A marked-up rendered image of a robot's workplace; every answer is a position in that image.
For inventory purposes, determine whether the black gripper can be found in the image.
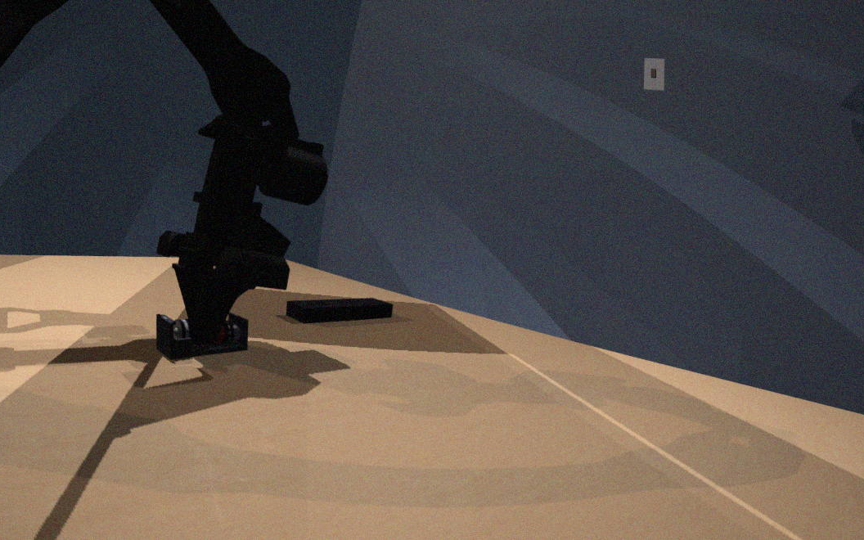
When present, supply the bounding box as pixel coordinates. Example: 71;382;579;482
157;182;290;345

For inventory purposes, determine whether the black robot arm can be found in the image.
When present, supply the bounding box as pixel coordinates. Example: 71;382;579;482
0;0;328;258

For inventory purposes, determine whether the black and red cylindrical battery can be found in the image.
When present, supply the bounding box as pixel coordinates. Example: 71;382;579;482
173;319;235;345

